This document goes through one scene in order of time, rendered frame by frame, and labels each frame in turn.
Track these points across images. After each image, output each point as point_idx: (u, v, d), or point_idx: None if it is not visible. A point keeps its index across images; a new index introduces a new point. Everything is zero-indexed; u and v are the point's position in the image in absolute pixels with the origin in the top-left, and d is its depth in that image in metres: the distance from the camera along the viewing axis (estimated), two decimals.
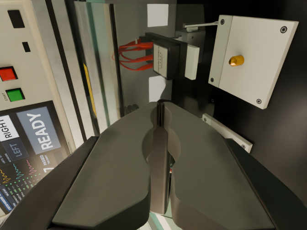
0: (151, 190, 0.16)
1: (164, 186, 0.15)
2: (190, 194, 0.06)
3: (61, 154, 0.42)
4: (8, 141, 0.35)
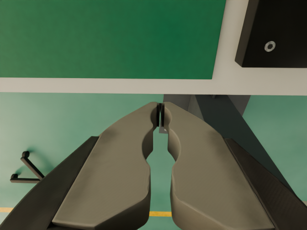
0: None
1: None
2: (190, 194, 0.06)
3: None
4: None
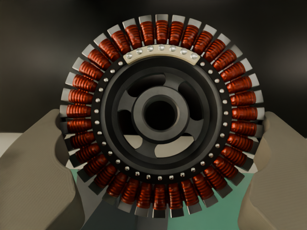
0: None
1: None
2: (267, 206, 0.06)
3: None
4: None
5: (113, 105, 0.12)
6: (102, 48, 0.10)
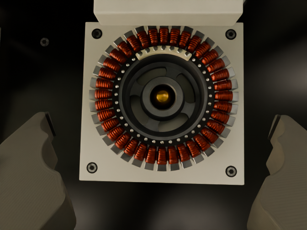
0: None
1: None
2: (278, 210, 0.05)
3: None
4: None
5: (126, 91, 0.16)
6: (119, 48, 0.14)
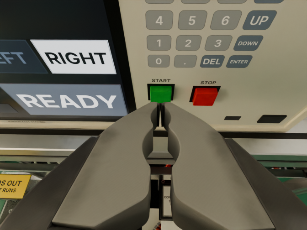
0: None
1: None
2: (190, 194, 0.06)
3: (7, 112, 0.19)
4: (32, 53, 0.13)
5: None
6: (159, 227, 0.42)
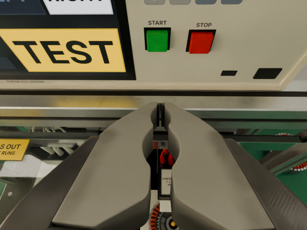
0: None
1: None
2: (190, 194, 0.06)
3: (6, 68, 0.20)
4: None
5: (159, 221, 0.42)
6: (158, 206, 0.42)
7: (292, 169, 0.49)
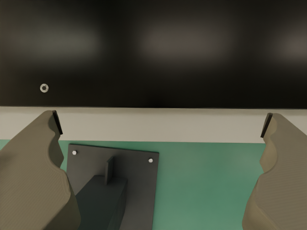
0: None
1: None
2: (272, 208, 0.06)
3: None
4: None
5: None
6: None
7: None
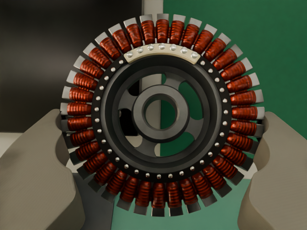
0: None
1: None
2: (267, 206, 0.06)
3: None
4: None
5: (113, 104, 0.12)
6: (103, 46, 0.10)
7: None
